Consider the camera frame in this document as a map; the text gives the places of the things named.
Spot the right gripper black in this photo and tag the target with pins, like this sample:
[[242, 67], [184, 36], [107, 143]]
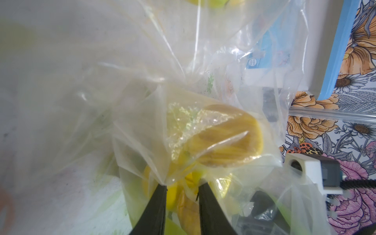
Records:
[[262, 215]]

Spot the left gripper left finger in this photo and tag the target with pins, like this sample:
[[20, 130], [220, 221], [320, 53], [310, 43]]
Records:
[[152, 221]]

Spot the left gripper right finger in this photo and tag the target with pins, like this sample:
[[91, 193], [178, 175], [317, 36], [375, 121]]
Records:
[[212, 218]]

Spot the panda zip-top bag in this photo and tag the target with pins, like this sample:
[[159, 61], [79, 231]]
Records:
[[140, 101]]

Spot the clear bag with banana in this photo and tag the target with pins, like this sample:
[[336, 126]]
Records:
[[64, 65]]

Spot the yellow banana bunch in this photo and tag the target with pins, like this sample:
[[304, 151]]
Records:
[[216, 3]]

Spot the blue lid storage box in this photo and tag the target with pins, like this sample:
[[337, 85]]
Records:
[[306, 43]]

